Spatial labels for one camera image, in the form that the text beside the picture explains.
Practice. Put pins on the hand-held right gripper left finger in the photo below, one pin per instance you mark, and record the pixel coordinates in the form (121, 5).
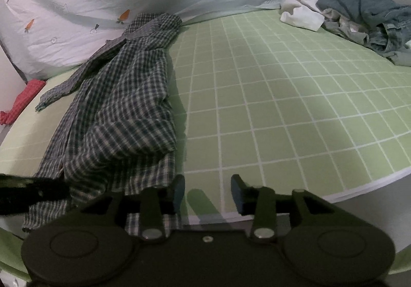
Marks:
(178, 190)

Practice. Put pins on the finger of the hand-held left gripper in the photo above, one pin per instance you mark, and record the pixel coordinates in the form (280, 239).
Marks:
(35, 192)

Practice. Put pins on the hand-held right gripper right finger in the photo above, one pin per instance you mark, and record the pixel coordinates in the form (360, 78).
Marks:
(238, 192)

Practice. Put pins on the dark plaid shirt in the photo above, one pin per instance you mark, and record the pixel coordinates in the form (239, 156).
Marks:
(118, 97)

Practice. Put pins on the red folded cloth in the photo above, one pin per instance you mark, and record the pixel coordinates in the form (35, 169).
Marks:
(22, 99)

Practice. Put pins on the green checked bed sheet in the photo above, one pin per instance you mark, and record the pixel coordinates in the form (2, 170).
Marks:
(273, 97)

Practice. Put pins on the white garment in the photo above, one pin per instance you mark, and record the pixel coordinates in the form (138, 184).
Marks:
(301, 11)

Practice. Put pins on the blue denim jeans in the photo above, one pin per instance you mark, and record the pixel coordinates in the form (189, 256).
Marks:
(366, 7)

